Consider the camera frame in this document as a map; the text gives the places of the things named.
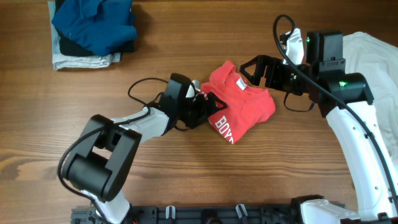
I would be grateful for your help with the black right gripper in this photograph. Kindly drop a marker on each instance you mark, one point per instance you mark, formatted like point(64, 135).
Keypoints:
point(273, 72)

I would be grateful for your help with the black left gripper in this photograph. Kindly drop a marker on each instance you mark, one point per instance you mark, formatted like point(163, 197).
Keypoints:
point(199, 106)

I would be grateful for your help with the red t-shirt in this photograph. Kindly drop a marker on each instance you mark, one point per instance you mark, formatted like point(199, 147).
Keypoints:
point(246, 105)

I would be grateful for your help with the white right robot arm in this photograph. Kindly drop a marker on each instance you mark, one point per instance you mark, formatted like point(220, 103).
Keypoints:
point(346, 101)

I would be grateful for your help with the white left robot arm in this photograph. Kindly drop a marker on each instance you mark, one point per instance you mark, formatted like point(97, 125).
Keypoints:
point(97, 164)

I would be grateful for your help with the blue shirt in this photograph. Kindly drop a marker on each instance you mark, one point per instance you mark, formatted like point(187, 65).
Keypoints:
point(96, 25)

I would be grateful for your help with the white garment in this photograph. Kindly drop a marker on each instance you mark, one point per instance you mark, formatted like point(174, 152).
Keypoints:
point(377, 61)

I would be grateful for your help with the black folded garment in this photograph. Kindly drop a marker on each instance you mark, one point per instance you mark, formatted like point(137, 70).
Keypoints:
point(71, 48)

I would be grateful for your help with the light grey folded garment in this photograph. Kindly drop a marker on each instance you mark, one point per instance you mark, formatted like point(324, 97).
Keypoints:
point(88, 34)

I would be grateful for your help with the white clip on rail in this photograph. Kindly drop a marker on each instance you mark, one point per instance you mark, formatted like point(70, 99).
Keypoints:
point(170, 212)
point(241, 211)

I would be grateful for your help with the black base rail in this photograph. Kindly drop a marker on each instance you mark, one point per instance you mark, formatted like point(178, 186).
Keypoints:
point(268, 214)

